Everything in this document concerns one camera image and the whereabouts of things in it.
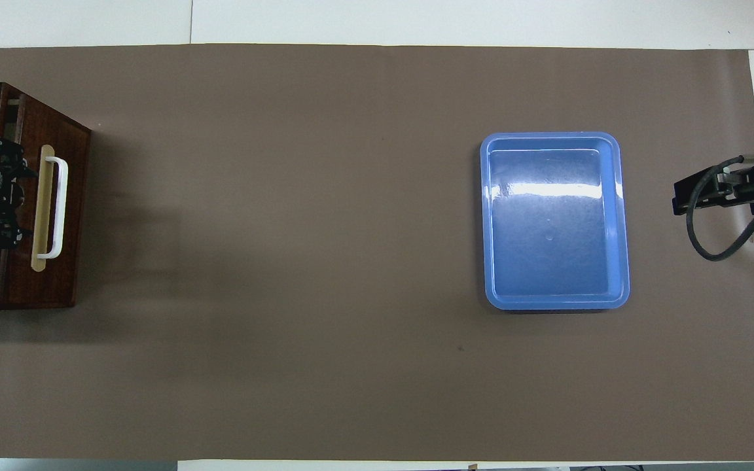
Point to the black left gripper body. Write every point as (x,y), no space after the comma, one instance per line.
(0,190)

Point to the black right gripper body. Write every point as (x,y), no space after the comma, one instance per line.
(740,186)

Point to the blue plastic tray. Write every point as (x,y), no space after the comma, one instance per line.
(557,261)

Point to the brown table mat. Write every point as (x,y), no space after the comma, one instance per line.
(285,261)

